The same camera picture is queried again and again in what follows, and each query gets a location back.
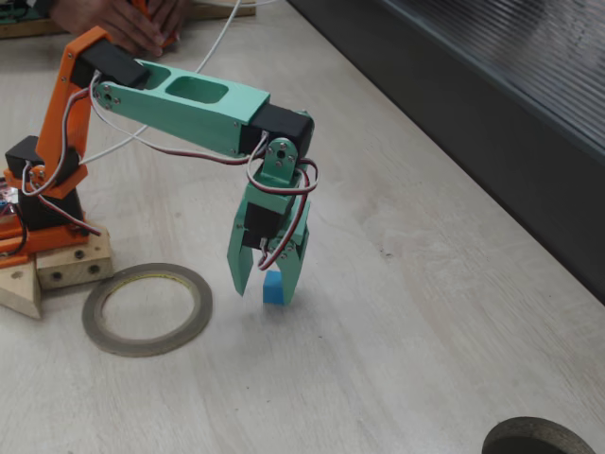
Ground blue cube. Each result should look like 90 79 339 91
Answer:
262 270 290 306

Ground person's hand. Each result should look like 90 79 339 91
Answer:
49 0 193 58

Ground wooden base block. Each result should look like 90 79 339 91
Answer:
35 225 115 290

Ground triangular wooden wedge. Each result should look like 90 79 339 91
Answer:
0 257 44 322

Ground frosted ribbed partition panel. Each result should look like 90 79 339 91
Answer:
287 0 605 306

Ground servo wire at wrist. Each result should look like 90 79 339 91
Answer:
89 84 321 271

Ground grey tape ring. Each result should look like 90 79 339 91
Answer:
81 263 214 358

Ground servo wire loop at base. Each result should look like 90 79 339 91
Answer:
36 194 104 236

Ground white USB cable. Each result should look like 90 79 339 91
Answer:
78 0 280 166

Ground servo wire at upper arm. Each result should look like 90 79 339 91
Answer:
21 70 103 198

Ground round desk cable hole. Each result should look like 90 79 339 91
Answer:
480 415 597 454

